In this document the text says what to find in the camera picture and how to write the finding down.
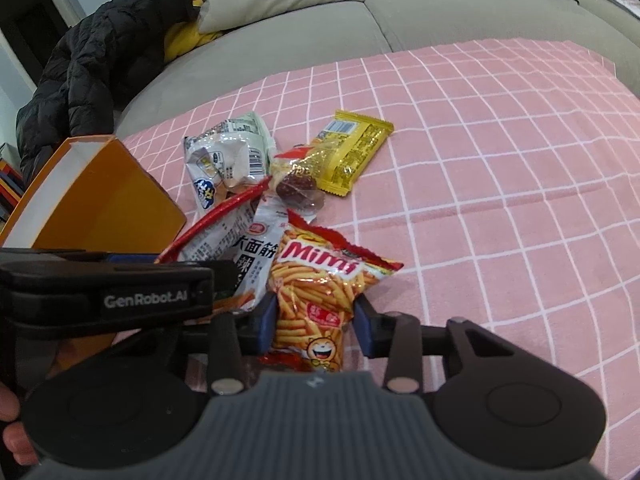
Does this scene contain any white gluten snack packet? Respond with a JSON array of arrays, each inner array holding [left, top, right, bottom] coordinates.
[[178, 193, 317, 313]]

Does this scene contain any red Mimi stick snack bag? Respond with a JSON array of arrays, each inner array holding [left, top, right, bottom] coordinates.
[[260, 210, 404, 373]]

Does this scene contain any clear brown candy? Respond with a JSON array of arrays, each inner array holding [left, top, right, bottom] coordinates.
[[269, 145, 326, 212]]

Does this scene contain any white blue snack bag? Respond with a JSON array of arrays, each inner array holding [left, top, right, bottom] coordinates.
[[182, 112, 277, 214]]

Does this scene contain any yellow snack packet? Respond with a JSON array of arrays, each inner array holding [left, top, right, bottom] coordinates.
[[309, 110, 395, 197]]

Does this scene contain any red cartoon snack bag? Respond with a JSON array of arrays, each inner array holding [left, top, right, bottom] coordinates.
[[155, 177, 271, 264]]

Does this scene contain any person's hand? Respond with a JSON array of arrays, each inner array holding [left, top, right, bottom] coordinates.
[[0, 385, 39, 466]]

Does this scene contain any orange cardboard box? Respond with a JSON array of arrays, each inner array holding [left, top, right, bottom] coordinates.
[[0, 134, 189, 376]]

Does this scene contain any pink checkered tablecloth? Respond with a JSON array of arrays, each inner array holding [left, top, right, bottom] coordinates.
[[124, 39, 639, 479]]

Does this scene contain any black puffer jacket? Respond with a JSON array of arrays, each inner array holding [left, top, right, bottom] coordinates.
[[16, 0, 196, 183]]

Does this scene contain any yellow cushion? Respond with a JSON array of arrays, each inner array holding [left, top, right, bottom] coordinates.
[[162, 0, 224, 64]]

